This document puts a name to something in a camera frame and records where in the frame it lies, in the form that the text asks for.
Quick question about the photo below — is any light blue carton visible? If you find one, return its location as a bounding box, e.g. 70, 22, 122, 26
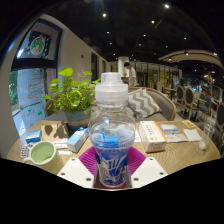
66, 127, 90, 154

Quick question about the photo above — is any pale green mug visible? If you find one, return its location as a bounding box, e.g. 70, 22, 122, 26
22, 140, 65, 175

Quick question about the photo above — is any small yellow card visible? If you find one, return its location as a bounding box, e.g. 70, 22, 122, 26
181, 119, 197, 129

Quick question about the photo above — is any blue white packet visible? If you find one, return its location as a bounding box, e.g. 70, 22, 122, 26
159, 123, 180, 135

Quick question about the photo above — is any clear bottle with blue label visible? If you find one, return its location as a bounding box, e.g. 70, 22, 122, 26
87, 72, 137, 190

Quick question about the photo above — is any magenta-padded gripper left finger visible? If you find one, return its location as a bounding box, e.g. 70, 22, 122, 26
57, 146, 98, 189

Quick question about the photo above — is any white box with orange end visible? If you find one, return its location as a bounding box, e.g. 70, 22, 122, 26
138, 119, 168, 154

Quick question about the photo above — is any silver blister pack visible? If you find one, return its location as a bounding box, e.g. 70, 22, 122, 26
19, 143, 31, 158

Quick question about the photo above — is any white paper sheet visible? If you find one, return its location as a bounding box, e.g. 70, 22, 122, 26
164, 132, 189, 144

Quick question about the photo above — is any clear drinking glass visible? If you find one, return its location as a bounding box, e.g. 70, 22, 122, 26
198, 123, 216, 152

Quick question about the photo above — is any group of ceiling lights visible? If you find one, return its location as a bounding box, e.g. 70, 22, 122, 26
101, 3, 218, 56

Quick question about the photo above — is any person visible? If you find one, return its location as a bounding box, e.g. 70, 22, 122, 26
123, 61, 138, 88

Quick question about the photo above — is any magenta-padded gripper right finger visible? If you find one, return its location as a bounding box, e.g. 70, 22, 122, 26
127, 146, 169, 190

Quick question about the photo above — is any dark-framed window with decals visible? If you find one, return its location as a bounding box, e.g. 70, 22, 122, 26
9, 19, 64, 129

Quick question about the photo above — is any white round column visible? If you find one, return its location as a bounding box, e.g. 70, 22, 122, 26
117, 55, 130, 78

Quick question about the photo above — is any potted green plant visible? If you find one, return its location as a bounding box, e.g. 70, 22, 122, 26
41, 67, 102, 132

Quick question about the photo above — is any group of dining chairs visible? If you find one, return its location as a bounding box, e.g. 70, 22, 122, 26
173, 84, 224, 158

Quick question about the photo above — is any white napkin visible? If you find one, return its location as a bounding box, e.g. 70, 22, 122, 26
183, 128, 203, 143

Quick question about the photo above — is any grey white chevron pillow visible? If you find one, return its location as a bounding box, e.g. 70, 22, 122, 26
127, 88, 162, 119

